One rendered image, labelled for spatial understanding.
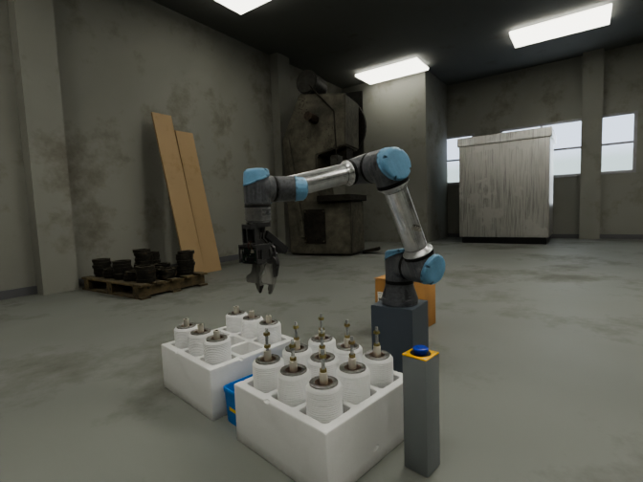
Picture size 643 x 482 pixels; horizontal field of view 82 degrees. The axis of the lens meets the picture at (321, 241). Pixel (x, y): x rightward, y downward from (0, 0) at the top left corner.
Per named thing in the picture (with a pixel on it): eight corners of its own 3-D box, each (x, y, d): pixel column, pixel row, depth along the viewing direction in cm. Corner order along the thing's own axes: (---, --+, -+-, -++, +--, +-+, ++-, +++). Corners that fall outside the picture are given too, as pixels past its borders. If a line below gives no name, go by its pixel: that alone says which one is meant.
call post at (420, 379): (417, 453, 105) (415, 347, 103) (440, 464, 101) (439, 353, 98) (404, 466, 100) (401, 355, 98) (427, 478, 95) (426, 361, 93)
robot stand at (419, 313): (390, 360, 171) (388, 295, 168) (429, 368, 161) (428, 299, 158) (372, 374, 156) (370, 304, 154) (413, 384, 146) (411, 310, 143)
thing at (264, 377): (263, 406, 121) (260, 352, 119) (291, 409, 118) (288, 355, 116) (249, 423, 111) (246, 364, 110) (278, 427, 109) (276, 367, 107)
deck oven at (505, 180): (554, 238, 694) (556, 136, 678) (550, 244, 602) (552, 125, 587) (472, 237, 779) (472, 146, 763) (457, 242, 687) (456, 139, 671)
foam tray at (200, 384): (244, 357, 180) (241, 320, 179) (298, 381, 153) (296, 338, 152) (164, 386, 152) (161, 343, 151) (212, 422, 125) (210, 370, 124)
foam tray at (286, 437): (323, 392, 143) (321, 346, 141) (413, 431, 116) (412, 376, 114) (236, 439, 115) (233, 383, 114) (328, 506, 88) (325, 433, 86)
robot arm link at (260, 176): (276, 167, 106) (247, 166, 101) (277, 206, 107) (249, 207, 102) (265, 170, 113) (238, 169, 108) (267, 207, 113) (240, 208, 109)
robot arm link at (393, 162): (423, 271, 154) (378, 145, 138) (453, 275, 141) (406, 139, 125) (404, 286, 149) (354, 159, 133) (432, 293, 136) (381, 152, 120)
